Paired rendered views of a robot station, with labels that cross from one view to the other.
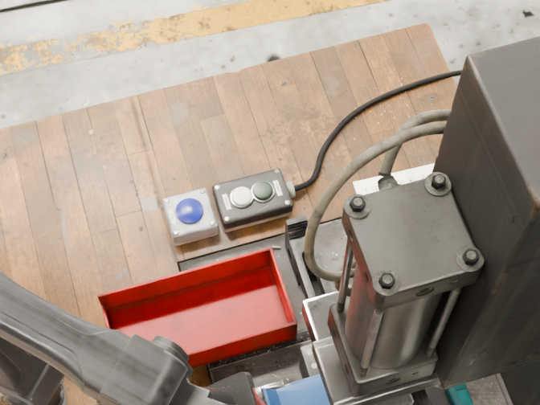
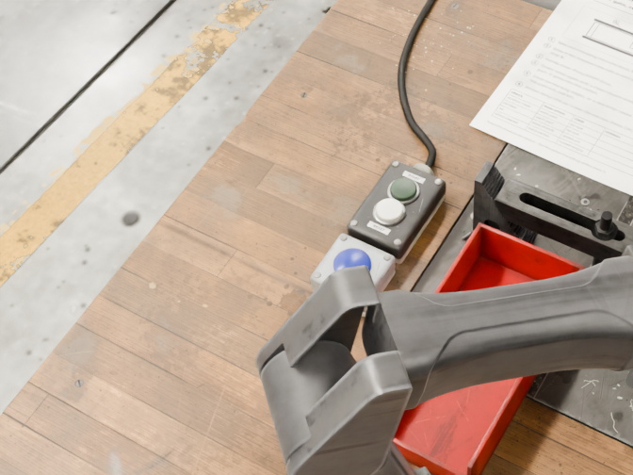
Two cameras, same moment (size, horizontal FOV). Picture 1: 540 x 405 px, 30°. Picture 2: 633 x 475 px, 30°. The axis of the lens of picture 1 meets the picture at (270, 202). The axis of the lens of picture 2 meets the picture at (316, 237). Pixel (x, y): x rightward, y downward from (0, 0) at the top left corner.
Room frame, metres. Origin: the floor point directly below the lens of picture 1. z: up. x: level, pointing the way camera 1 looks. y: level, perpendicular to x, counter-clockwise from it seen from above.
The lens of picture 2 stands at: (0.10, 0.54, 1.97)
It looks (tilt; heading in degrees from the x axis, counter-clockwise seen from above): 55 degrees down; 325
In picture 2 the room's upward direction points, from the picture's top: 9 degrees counter-clockwise
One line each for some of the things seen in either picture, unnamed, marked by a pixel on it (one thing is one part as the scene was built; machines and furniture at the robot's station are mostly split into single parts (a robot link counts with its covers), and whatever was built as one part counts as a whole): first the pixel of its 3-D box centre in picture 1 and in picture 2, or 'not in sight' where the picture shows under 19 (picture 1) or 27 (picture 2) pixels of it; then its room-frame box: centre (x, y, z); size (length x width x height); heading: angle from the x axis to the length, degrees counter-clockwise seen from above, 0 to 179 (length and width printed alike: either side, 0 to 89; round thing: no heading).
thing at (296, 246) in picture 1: (317, 292); (565, 228); (0.52, -0.06, 0.95); 0.15 x 0.03 x 0.10; 16
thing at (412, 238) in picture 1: (391, 291); not in sight; (0.35, -0.11, 1.37); 0.11 x 0.09 x 0.30; 16
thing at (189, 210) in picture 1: (190, 212); (352, 267); (0.65, 0.12, 0.93); 0.04 x 0.04 x 0.02
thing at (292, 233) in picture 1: (301, 251); (507, 206); (0.58, -0.04, 0.95); 0.06 x 0.03 x 0.09; 16
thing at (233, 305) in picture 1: (198, 317); (475, 352); (0.49, 0.10, 0.93); 0.25 x 0.12 x 0.06; 106
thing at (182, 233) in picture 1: (190, 220); (353, 281); (0.65, 0.12, 0.90); 0.07 x 0.07 x 0.06; 16
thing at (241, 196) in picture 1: (242, 198); (389, 214); (0.67, 0.04, 0.93); 0.03 x 0.03 x 0.02
